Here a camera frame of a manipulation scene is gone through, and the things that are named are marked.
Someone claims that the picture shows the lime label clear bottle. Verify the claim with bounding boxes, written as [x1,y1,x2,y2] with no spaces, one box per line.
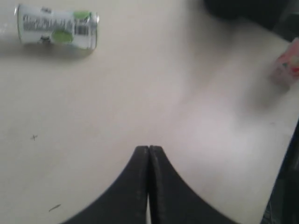
[0,4,100,50]

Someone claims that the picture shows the black sleeved forearm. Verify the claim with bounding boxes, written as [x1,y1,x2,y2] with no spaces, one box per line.
[204,0,299,33]

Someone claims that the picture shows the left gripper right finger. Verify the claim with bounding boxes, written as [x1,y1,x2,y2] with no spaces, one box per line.
[149,146,233,224]

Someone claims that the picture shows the pink label black-cap bottle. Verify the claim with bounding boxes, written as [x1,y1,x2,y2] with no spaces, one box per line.
[271,37,299,86]

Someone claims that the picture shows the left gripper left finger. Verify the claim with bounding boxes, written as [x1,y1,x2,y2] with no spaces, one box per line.
[64,146,150,224]

